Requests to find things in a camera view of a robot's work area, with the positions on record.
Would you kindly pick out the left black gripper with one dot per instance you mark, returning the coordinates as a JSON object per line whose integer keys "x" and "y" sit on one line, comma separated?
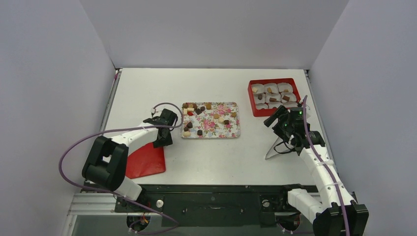
{"x": 166, "y": 142}

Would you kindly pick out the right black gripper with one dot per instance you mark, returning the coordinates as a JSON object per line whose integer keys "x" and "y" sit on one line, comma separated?
{"x": 277, "y": 118}

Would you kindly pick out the metal serving tongs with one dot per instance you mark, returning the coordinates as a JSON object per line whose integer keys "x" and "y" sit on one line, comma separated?
{"x": 274, "y": 150}

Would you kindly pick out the red box lid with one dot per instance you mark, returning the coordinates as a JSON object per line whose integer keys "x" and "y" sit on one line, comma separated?
{"x": 145, "y": 161}

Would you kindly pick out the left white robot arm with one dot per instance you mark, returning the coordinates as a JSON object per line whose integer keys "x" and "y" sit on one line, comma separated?
{"x": 107, "y": 159}

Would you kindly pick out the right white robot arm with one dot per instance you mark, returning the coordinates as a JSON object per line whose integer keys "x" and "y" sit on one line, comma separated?
{"x": 336, "y": 213}

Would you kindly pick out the red chocolate box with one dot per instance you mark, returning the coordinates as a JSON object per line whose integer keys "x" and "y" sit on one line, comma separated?
{"x": 266, "y": 95}

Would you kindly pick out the floral rectangular tray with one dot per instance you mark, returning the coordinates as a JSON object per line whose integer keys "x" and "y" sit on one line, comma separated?
{"x": 221, "y": 122}

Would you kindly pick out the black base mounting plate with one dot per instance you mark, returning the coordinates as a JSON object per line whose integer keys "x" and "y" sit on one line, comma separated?
{"x": 223, "y": 205}

